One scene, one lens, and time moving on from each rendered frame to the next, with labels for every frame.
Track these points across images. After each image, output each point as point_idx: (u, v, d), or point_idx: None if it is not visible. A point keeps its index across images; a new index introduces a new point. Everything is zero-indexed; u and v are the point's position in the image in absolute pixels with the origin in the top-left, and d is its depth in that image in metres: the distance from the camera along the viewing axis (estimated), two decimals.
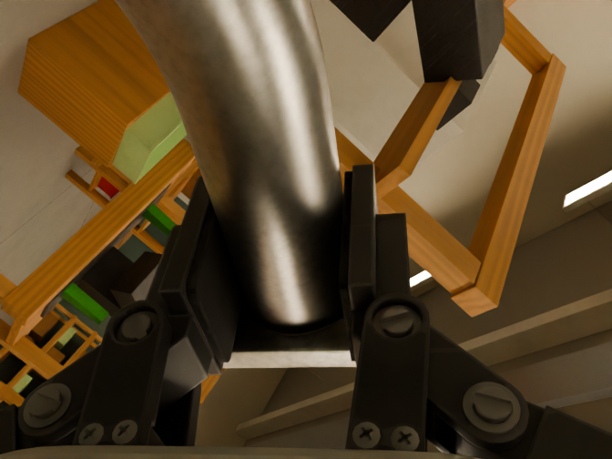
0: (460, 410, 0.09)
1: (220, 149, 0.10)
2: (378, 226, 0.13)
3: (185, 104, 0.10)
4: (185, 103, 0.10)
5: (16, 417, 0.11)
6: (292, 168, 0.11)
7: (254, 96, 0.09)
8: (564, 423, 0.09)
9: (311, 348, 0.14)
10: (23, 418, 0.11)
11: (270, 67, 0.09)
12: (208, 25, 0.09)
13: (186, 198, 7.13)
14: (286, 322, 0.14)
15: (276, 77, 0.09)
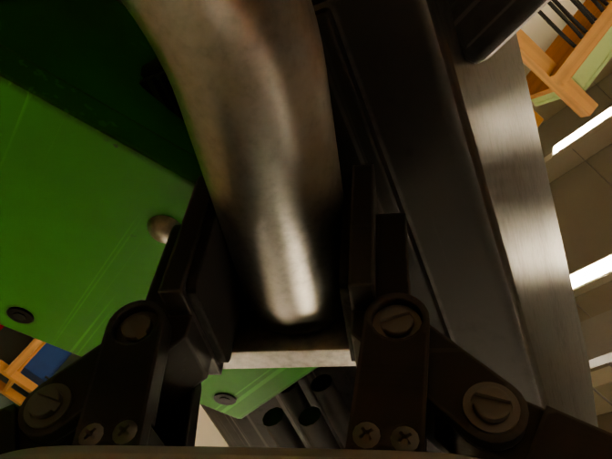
0: (460, 410, 0.09)
1: (221, 144, 0.10)
2: (378, 226, 0.13)
3: (186, 97, 0.10)
4: (186, 96, 0.10)
5: (16, 417, 0.11)
6: (293, 162, 0.11)
7: (255, 89, 0.09)
8: (564, 423, 0.09)
9: (311, 347, 0.14)
10: (23, 418, 0.11)
11: (270, 59, 0.09)
12: (209, 16, 0.09)
13: None
14: (286, 321, 0.14)
15: (277, 70, 0.09)
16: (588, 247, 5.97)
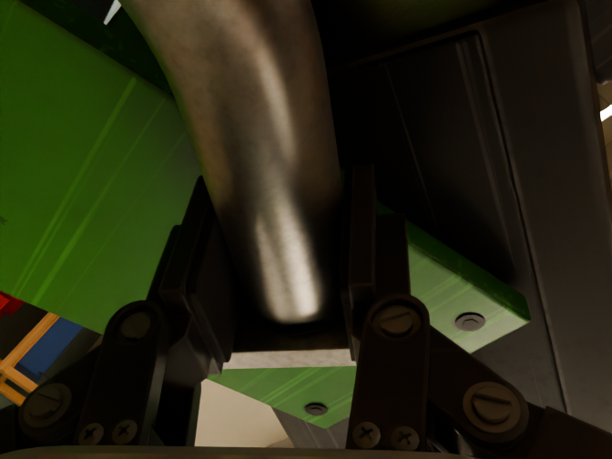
0: (460, 410, 0.09)
1: (221, 146, 0.10)
2: (378, 226, 0.13)
3: (185, 100, 0.10)
4: (185, 98, 0.10)
5: (16, 417, 0.11)
6: (293, 164, 0.11)
7: (254, 91, 0.09)
8: (564, 423, 0.09)
9: (311, 347, 0.14)
10: (23, 418, 0.11)
11: (270, 61, 0.09)
12: (209, 18, 0.09)
13: None
14: (287, 321, 0.14)
15: (276, 72, 0.09)
16: None
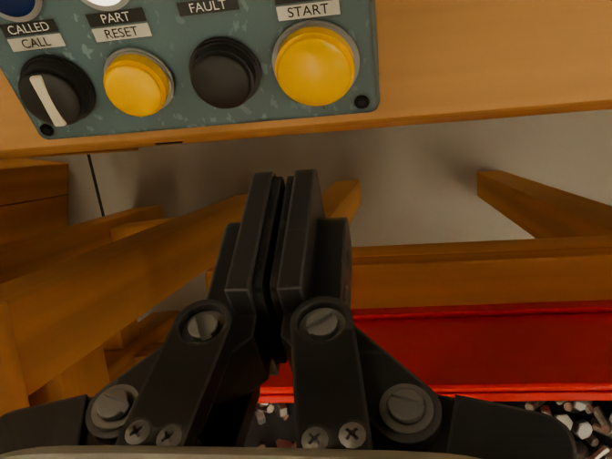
0: (376, 411, 0.10)
1: None
2: (318, 229, 0.13)
3: None
4: None
5: (86, 409, 0.11)
6: None
7: None
8: (474, 407, 0.10)
9: None
10: (90, 420, 0.10)
11: None
12: None
13: None
14: None
15: None
16: None
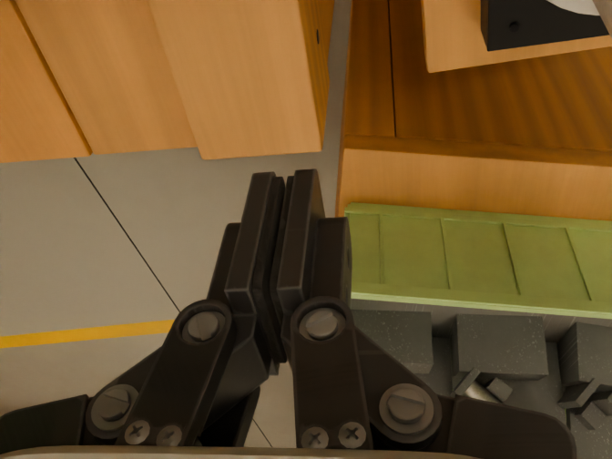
0: (376, 411, 0.10)
1: None
2: (318, 229, 0.13)
3: None
4: None
5: (86, 409, 0.11)
6: None
7: None
8: (474, 407, 0.10)
9: None
10: (90, 420, 0.10)
11: None
12: None
13: None
14: None
15: None
16: None
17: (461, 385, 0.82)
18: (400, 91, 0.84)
